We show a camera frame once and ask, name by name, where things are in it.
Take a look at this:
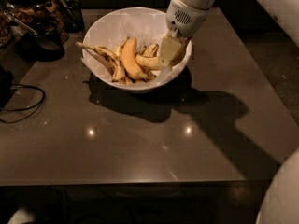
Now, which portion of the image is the glass jar with black lid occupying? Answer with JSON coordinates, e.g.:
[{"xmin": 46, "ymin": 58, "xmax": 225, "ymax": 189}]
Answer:
[{"xmin": 6, "ymin": 0, "xmax": 68, "ymax": 43}]

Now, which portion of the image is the glass jar left edge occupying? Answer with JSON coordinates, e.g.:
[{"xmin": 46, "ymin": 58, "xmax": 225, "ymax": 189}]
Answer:
[{"xmin": 0, "ymin": 5, "xmax": 13, "ymax": 48}]

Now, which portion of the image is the black mug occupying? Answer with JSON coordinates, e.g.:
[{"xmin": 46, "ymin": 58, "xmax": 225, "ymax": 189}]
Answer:
[{"xmin": 19, "ymin": 22, "xmax": 64, "ymax": 62}]

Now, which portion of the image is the brown spotted banana left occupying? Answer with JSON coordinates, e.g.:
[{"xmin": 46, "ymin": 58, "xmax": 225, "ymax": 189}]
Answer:
[{"xmin": 75, "ymin": 42, "xmax": 125, "ymax": 82}]

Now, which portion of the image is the black cable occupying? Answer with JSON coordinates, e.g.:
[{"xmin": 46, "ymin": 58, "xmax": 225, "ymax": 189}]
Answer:
[{"xmin": 0, "ymin": 83, "xmax": 47, "ymax": 125}]

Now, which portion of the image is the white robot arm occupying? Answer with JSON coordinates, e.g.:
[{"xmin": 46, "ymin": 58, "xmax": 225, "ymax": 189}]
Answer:
[{"xmin": 159, "ymin": 0, "xmax": 299, "ymax": 224}]

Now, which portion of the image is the white object under table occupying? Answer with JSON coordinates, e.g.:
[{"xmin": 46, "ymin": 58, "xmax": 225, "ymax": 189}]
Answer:
[{"xmin": 7, "ymin": 209, "xmax": 36, "ymax": 224}]

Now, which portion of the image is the black mesh cup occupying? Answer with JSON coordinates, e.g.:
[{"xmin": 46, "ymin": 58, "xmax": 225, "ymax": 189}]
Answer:
[{"xmin": 61, "ymin": 1, "xmax": 84, "ymax": 33}]

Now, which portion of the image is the bright yellow banana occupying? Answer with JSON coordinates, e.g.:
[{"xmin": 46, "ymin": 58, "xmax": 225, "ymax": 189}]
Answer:
[{"xmin": 121, "ymin": 37, "xmax": 148, "ymax": 79}]

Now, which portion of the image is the dark spotted banana back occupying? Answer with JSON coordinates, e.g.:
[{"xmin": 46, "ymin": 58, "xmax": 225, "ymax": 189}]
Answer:
[{"xmin": 143, "ymin": 43, "xmax": 159, "ymax": 57}]

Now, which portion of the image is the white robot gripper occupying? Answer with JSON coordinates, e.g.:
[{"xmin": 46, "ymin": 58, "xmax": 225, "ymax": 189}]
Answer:
[{"xmin": 158, "ymin": 0, "xmax": 207, "ymax": 68}]

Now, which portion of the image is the white ceramic bowl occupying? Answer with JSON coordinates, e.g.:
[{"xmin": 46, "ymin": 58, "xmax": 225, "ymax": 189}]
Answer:
[{"xmin": 81, "ymin": 7, "xmax": 192, "ymax": 94}]

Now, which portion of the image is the black device left edge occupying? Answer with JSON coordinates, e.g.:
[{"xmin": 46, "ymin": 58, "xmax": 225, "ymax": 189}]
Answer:
[{"xmin": 0, "ymin": 66, "xmax": 14, "ymax": 107}]

